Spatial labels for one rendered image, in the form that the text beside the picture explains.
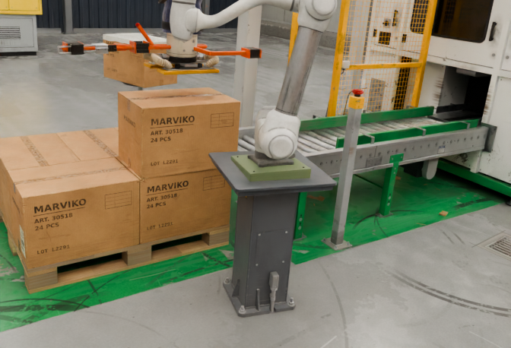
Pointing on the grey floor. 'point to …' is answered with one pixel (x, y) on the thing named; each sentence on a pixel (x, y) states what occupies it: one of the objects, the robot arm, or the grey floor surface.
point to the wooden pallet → (51, 279)
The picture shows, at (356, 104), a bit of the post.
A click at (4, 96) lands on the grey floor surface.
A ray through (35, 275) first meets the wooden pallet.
